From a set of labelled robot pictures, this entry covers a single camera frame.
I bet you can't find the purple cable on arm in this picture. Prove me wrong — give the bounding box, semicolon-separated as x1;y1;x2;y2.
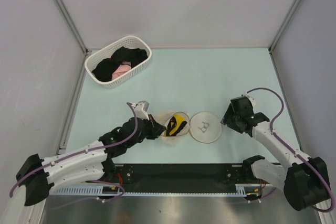
246;87;333;213
9;102;140;210

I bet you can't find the white perforated plastic basket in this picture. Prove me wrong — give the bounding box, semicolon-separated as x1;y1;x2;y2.
84;35;152;89

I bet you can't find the black garment in basket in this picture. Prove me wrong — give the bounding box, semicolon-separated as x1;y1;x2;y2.
92;47;148;82

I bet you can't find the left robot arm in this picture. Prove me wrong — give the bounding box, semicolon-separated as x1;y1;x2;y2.
16;116;166;206

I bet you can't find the white slotted cable duct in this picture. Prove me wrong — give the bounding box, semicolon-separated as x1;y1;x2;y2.
51;184;259;197

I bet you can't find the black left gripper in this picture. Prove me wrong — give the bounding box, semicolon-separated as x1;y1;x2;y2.
126;114;165;148

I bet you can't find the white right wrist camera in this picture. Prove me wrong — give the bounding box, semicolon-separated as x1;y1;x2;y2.
242;92;256;107

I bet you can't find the yellow bra with black straps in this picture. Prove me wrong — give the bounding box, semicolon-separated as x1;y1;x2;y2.
164;114;188;137

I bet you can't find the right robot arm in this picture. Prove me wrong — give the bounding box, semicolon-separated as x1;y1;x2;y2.
221;95;334;211

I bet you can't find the pink garment in basket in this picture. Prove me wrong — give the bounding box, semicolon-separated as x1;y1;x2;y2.
111;61;132;80

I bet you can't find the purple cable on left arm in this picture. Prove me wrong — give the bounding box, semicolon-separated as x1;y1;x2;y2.
9;102;140;210

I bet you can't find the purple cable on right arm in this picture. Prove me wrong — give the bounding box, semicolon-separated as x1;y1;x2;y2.
246;87;333;213

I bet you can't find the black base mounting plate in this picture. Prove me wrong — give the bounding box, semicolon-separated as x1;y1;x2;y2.
110;163;254;189

